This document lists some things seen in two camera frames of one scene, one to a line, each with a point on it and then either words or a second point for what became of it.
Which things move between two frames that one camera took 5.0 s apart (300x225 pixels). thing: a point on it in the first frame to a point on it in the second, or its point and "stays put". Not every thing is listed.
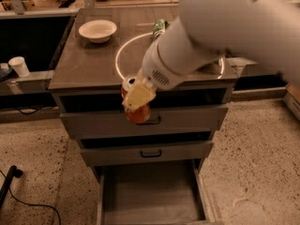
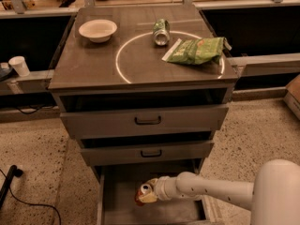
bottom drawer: x=174 y=194 stays put
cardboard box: x=292 y=98 stays put
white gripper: x=155 y=69 to x=163 y=187
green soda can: x=160 y=25 stays put
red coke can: x=140 y=115 to x=139 y=202
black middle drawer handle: x=151 y=156 stays put
